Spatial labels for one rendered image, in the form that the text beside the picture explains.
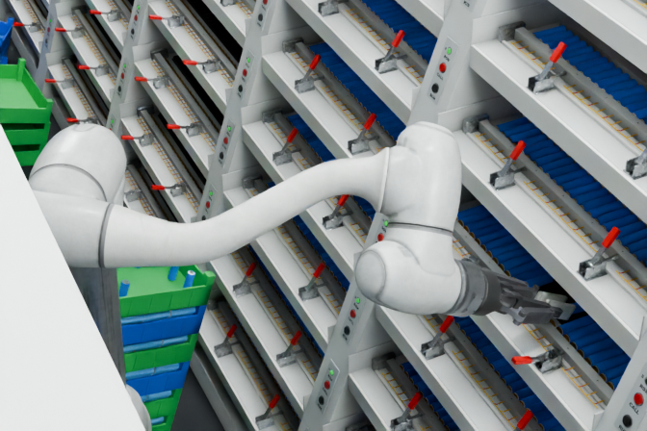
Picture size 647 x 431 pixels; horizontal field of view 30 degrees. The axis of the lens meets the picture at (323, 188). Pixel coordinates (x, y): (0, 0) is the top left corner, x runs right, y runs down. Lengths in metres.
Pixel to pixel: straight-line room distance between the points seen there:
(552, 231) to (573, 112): 0.20
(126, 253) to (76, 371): 1.41
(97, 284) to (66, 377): 1.66
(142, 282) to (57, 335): 2.27
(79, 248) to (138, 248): 0.09
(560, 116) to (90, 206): 0.76
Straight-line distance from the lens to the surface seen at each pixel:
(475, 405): 2.23
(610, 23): 1.92
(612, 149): 1.94
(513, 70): 2.11
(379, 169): 1.83
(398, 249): 1.80
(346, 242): 2.55
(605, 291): 1.94
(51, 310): 0.46
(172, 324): 2.69
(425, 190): 1.82
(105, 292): 2.11
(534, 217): 2.07
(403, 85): 2.39
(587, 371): 2.03
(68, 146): 1.97
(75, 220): 1.84
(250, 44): 2.90
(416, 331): 2.36
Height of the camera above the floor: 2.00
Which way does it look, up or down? 27 degrees down
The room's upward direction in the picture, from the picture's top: 18 degrees clockwise
